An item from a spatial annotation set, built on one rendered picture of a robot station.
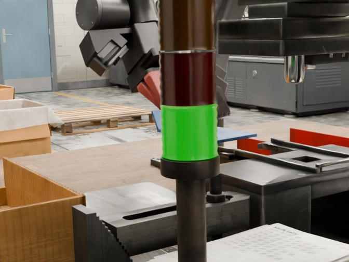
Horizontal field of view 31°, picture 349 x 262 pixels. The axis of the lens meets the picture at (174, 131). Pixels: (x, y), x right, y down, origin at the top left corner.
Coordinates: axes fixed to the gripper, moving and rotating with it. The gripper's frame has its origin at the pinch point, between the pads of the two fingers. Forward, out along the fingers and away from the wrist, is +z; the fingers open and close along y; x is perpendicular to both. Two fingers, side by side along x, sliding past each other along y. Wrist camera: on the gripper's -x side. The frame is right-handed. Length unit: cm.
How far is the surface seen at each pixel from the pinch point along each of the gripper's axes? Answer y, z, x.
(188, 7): 46, 10, -27
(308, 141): -0.4, 7.8, 23.4
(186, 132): 42, 17, -28
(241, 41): 29.3, 3.9, -9.1
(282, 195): 26.8, 19.6, -9.4
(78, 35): -888, -518, 454
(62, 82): -934, -446, 414
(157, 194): 3.4, 11.5, -9.2
